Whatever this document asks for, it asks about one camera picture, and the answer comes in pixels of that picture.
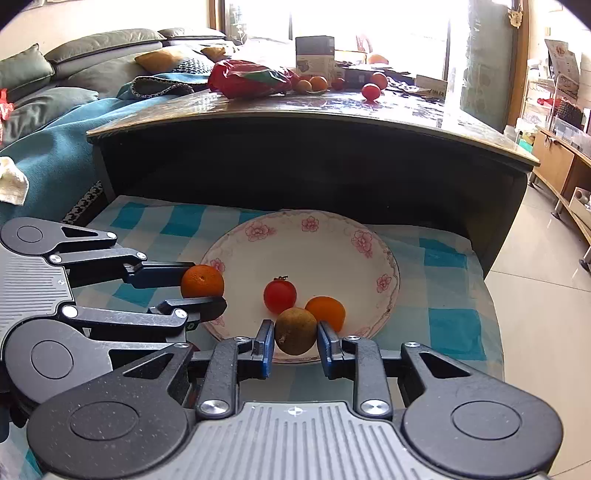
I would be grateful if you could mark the wooden cabinet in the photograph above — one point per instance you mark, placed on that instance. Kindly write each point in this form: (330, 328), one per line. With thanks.
(551, 161)

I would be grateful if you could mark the white floral plate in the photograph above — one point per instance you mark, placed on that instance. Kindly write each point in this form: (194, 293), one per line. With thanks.
(314, 258)

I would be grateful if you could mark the dark basket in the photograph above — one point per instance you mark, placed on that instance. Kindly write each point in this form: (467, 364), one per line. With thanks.
(568, 113)

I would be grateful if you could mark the red plastic bag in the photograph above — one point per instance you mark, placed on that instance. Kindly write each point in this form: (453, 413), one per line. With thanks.
(244, 78)

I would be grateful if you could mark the brown-green round fruit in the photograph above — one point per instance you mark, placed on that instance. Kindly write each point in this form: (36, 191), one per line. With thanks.
(295, 337)

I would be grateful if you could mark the dark knitted pillow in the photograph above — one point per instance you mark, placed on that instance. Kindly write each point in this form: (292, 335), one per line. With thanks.
(196, 65)

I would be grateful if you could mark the grey knitted bag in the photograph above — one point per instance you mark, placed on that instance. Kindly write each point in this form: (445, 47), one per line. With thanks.
(159, 85)

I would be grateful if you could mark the small red fruit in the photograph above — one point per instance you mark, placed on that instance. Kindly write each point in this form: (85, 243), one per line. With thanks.
(338, 83)

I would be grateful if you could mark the blue white checked cloth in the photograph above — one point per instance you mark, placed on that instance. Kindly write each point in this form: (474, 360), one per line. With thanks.
(443, 286)

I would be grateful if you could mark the clear plastic box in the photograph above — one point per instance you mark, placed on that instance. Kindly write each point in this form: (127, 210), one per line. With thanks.
(572, 134)

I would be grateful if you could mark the blue blanket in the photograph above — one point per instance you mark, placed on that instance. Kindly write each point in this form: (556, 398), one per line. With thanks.
(51, 157)

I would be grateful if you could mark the green cushion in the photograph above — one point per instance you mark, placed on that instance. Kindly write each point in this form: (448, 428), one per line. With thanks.
(23, 69)
(46, 106)

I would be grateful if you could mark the small wall ornament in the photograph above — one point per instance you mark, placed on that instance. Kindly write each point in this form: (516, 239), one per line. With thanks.
(515, 18)

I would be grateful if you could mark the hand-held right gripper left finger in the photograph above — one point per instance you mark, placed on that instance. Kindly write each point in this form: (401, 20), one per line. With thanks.
(265, 348)

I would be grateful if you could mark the dark flat box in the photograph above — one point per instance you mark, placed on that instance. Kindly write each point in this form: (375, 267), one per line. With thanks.
(358, 76)

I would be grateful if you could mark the red tomato with stem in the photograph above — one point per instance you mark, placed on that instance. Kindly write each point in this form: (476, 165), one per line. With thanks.
(279, 295)

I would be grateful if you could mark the printed wall calendar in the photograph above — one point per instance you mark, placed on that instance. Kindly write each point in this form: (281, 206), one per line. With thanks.
(561, 60)

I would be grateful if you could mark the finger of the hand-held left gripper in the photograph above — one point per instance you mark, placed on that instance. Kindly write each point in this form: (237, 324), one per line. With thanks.
(203, 308)
(161, 274)

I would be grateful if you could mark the brown round fruit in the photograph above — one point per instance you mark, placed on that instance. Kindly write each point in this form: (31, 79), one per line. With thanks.
(304, 86)

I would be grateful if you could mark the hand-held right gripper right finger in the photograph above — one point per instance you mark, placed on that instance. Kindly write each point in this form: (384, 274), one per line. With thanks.
(325, 350)

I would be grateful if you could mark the grey cardboard box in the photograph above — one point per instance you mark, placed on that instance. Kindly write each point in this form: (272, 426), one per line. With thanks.
(315, 55)

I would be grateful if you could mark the white flat box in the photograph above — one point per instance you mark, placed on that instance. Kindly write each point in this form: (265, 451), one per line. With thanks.
(431, 85)

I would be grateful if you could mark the dark coffee table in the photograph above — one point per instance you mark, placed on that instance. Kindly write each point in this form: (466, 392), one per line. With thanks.
(323, 152)

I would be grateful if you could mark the orange mandarin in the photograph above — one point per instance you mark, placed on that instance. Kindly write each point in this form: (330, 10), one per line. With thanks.
(377, 58)
(202, 281)
(378, 80)
(328, 314)
(318, 83)

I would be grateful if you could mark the yellow pillow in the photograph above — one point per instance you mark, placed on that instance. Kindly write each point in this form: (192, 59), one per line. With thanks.
(161, 60)
(214, 53)

